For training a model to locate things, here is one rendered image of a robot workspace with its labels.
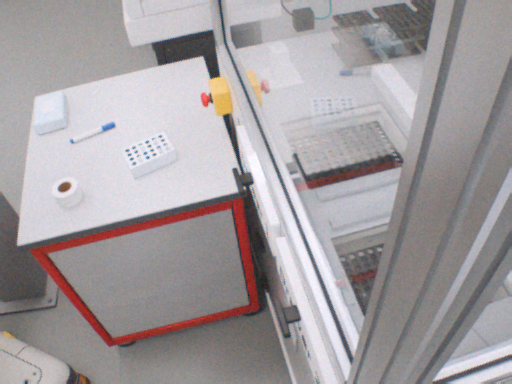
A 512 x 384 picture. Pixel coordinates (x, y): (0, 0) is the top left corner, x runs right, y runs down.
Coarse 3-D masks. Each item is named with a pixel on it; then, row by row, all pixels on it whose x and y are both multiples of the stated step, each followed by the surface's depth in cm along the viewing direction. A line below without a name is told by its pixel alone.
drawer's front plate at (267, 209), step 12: (240, 132) 102; (240, 144) 104; (240, 156) 111; (252, 156) 97; (252, 168) 95; (264, 180) 93; (252, 192) 104; (264, 192) 91; (264, 204) 89; (264, 216) 92; (276, 216) 87; (264, 228) 97; (276, 228) 86
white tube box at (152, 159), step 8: (152, 136) 124; (160, 136) 124; (136, 144) 122; (144, 144) 122; (152, 144) 122; (160, 144) 121; (128, 152) 120; (136, 152) 121; (144, 152) 120; (152, 152) 120; (168, 152) 119; (128, 160) 118; (136, 160) 118; (144, 160) 118; (152, 160) 118; (160, 160) 119; (168, 160) 121; (136, 168) 117; (144, 168) 119; (152, 168) 120; (136, 176) 119
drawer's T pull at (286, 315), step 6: (276, 300) 77; (276, 306) 76; (294, 306) 76; (276, 312) 76; (282, 312) 76; (288, 312) 76; (294, 312) 75; (282, 318) 75; (288, 318) 75; (294, 318) 75; (300, 318) 75; (282, 324) 74; (282, 330) 74; (288, 330) 73; (288, 336) 73
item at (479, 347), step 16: (496, 304) 34; (480, 320) 36; (496, 320) 37; (480, 336) 39; (496, 336) 41; (464, 352) 42; (480, 352) 44; (496, 352) 46; (448, 368) 45; (464, 368) 47
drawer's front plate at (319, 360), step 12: (276, 240) 83; (276, 252) 86; (288, 252) 81; (288, 264) 80; (288, 276) 78; (288, 288) 82; (300, 288) 76; (288, 300) 86; (300, 300) 75; (300, 312) 74; (312, 312) 73; (300, 324) 78; (312, 324) 72; (300, 336) 81; (312, 336) 71; (312, 348) 70; (324, 348) 69; (312, 360) 74; (324, 360) 68; (312, 372) 77; (324, 372) 67
